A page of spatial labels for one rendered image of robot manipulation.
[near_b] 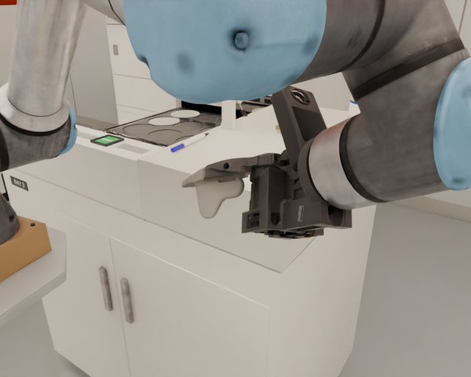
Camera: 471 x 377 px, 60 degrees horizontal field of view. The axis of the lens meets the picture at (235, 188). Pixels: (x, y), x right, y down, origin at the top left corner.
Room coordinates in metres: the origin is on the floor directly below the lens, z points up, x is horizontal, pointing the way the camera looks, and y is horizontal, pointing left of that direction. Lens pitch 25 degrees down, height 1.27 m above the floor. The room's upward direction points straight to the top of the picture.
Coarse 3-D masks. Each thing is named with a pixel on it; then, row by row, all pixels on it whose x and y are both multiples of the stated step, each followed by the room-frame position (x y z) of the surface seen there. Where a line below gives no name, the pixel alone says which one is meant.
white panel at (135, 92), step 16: (112, 32) 1.75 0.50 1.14; (112, 48) 1.76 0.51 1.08; (128, 48) 1.70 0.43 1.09; (112, 64) 1.76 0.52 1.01; (128, 64) 1.71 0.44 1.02; (144, 64) 1.65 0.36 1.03; (128, 80) 1.71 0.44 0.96; (144, 80) 1.66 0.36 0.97; (128, 96) 1.72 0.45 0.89; (144, 96) 1.66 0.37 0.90; (160, 96) 1.61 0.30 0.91; (144, 112) 1.67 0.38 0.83; (160, 112) 1.62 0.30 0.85
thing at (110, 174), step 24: (96, 144) 0.90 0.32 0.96; (120, 144) 0.90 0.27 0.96; (144, 144) 0.90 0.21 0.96; (24, 168) 1.06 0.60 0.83; (48, 168) 0.99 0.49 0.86; (72, 168) 0.93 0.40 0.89; (96, 168) 0.87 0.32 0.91; (120, 168) 0.83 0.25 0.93; (96, 192) 0.88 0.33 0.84; (120, 192) 0.83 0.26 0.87
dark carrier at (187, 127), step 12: (180, 108) 1.47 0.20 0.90; (144, 120) 1.31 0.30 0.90; (180, 120) 1.31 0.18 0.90; (192, 120) 1.31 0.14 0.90; (204, 120) 1.31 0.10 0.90; (216, 120) 1.31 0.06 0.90; (120, 132) 1.18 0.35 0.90; (132, 132) 1.18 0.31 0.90; (144, 132) 1.18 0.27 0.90; (156, 132) 1.18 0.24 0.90; (168, 132) 1.18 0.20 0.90; (180, 132) 1.18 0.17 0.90; (192, 132) 1.18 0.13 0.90; (168, 144) 1.07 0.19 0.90
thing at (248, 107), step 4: (176, 100) 1.55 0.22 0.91; (180, 100) 1.54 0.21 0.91; (176, 104) 1.55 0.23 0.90; (180, 104) 1.54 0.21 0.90; (208, 104) 1.46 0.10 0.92; (212, 104) 1.45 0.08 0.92; (216, 104) 1.44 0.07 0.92; (220, 104) 1.43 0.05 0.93; (236, 104) 1.39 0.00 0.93; (244, 104) 1.37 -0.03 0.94; (248, 104) 1.37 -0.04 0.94; (252, 104) 1.36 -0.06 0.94; (256, 104) 1.36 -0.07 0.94; (236, 108) 1.39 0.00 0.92; (240, 108) 1.38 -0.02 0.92; (244, 108) 1.37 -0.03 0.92; (248, 108) 1.37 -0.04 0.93; (252, 108) 1.36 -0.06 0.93; (256, 108) 1.35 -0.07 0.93; (260, 108) 1.34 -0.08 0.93
